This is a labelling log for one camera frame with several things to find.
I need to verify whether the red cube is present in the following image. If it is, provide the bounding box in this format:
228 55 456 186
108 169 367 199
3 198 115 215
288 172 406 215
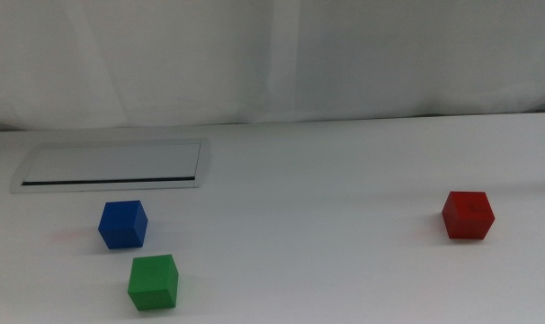
441 191 496 240

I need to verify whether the white backdrop sheet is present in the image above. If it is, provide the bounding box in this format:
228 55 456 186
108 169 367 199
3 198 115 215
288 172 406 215
0 0 545 132

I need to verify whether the green cube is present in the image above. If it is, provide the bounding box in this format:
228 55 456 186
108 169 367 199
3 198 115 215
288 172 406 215
127 254 180 311

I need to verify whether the silver table cable hatch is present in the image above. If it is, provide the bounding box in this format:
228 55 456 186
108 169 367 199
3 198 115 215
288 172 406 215
10 138 212 194

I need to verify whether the blue cube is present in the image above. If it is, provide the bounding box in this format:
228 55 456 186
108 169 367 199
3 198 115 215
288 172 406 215
97 200 149 250

